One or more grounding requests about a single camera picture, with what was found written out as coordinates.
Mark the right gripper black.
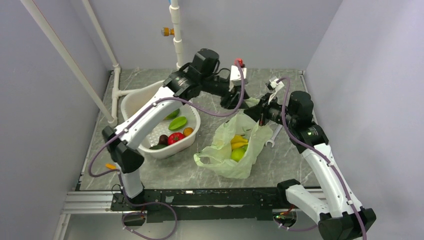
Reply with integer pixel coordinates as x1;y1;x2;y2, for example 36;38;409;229
244;92;297;128

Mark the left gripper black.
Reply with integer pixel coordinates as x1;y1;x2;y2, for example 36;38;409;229
200;74;250;110

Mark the yellow fake banana bunch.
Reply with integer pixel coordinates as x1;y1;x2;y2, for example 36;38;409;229
230;135;249;150

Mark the light green fake pear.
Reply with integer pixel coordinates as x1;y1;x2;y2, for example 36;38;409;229
230;147;246;162

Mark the light green plastic bag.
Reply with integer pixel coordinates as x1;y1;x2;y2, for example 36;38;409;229
193;111;273;179

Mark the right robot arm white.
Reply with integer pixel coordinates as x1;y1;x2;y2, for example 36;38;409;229
244;91;377;240

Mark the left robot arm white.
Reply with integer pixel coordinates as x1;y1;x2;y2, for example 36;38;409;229
102;48;247;210

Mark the small orange fake fruit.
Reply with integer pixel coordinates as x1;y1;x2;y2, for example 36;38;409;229
182;127;194;137

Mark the orange green fake mango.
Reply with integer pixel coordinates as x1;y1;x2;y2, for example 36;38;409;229
164;109;180;120

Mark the green fake star fruit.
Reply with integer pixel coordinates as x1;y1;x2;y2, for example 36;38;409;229
168;116;188;131

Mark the red fake tomato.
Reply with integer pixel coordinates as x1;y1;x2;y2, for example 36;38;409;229
167;132;186;146

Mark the dark green fake avocado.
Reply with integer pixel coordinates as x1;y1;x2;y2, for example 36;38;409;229
149;144;167;150

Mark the silver open-end wrench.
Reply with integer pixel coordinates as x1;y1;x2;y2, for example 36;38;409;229
264;124;283;148

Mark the orange pipe valve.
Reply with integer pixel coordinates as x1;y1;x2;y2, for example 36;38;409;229
161;27;175;37

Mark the white vertical pvc pipe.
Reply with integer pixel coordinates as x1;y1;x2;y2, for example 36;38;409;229
169;0;184;69

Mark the thin white diagonal pipe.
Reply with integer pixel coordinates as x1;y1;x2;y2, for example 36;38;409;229
81;0;135;125

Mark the white diagonal pvc pipe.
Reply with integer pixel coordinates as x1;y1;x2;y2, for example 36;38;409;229
20;0;118;126

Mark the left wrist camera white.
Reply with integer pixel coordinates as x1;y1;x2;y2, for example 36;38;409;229
229;58;248;92

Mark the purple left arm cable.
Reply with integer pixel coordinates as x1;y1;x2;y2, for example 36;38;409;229
87;59;247;240

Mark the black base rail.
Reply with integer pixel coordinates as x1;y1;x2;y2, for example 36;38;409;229
110;187;294;223

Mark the orange handled screwdriver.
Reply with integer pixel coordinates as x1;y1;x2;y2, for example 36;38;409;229
105;163;117;170

